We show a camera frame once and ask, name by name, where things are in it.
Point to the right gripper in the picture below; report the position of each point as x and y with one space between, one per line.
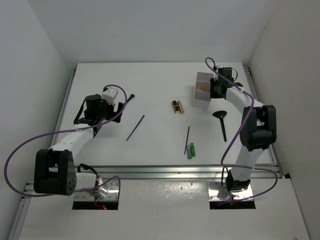
213 82

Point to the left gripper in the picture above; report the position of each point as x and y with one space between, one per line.
110 107

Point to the beige makeup sponge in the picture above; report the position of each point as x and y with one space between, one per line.
203 89

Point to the white three-compartment organizer box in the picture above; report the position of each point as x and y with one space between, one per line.
201 99

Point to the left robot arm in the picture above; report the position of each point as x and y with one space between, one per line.
55 172

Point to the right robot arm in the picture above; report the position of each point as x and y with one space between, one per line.
258 128

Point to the black small round brush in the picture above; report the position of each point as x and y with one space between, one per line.
130 98

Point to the black thin pencil left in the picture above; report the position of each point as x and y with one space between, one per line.
136 126

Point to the black thin pencil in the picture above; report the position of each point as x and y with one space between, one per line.
136 126
186 140

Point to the rose gold lipstick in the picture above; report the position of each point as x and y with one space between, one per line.
181 110

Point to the black gold lipstick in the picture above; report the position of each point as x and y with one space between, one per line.
176 107

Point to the black thin pencil right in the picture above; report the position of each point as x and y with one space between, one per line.
186 140

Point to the green tube right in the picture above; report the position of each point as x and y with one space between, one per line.
192 149

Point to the green tube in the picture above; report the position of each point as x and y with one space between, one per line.
188 152
192 149

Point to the green tube left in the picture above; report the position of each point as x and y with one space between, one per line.
188 152

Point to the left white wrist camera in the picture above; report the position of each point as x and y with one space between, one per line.
109 94

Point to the aluminium rail front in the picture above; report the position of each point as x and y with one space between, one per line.
172 172

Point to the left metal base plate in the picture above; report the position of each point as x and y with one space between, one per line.
109 192

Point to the metal base plate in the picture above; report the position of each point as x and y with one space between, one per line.
217 193
109 192

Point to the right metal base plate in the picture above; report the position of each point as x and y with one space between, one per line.
217 193

